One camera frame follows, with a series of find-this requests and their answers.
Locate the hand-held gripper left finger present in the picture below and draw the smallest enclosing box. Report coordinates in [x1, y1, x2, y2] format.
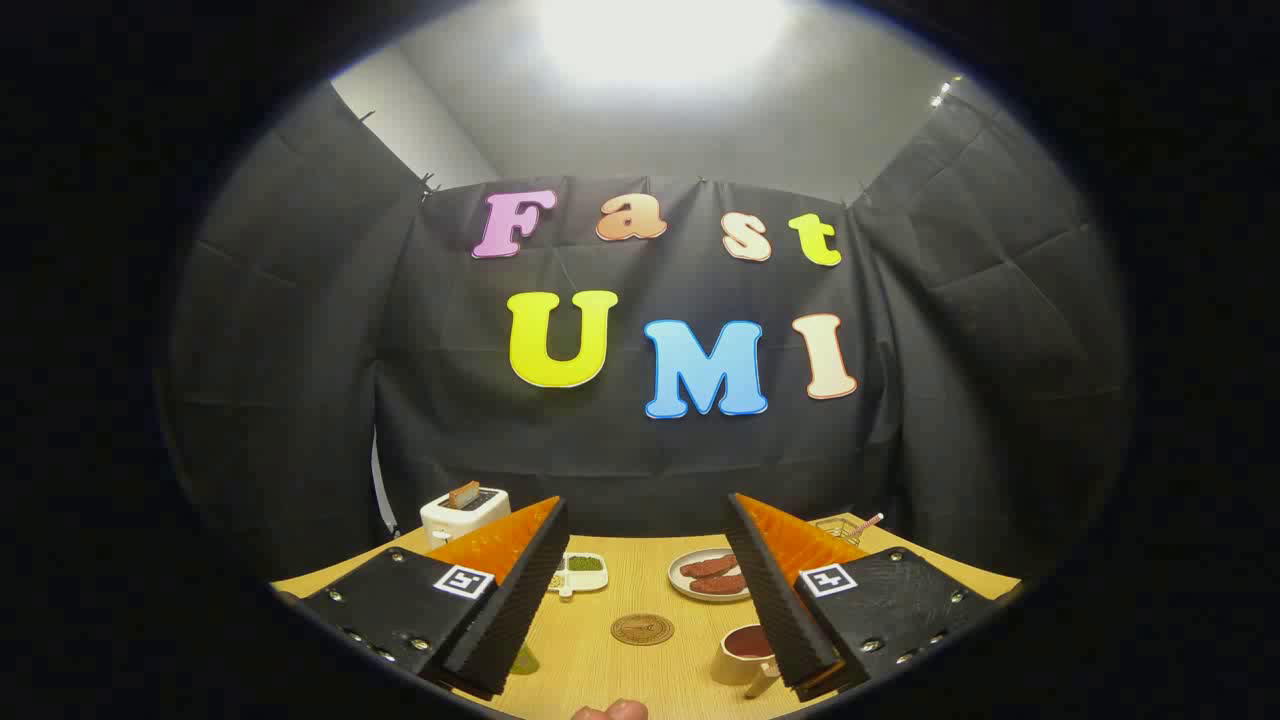
[298, 495, 571, 701]

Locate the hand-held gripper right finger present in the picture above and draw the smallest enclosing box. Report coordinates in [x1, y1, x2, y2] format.
[724, 492, 1004, 703]

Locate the cream cup with wooden handle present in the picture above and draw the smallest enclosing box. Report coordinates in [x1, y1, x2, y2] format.
[711, 624, 783, 699]

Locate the round cork coaster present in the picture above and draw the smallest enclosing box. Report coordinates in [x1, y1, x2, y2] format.
[610, 613, 676, 647]

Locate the white divided dish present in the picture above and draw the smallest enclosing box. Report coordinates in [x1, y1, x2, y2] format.
[546, 552, 610, 599]

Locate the round white plate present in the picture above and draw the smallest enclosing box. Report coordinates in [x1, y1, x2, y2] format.
[667, 547, 753, 603]

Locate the white toaster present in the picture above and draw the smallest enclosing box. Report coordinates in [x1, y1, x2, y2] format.
[419, 485, 513, 549]

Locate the wooden table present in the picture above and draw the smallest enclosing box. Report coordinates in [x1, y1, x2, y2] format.
[270, 512, 1021, 720]

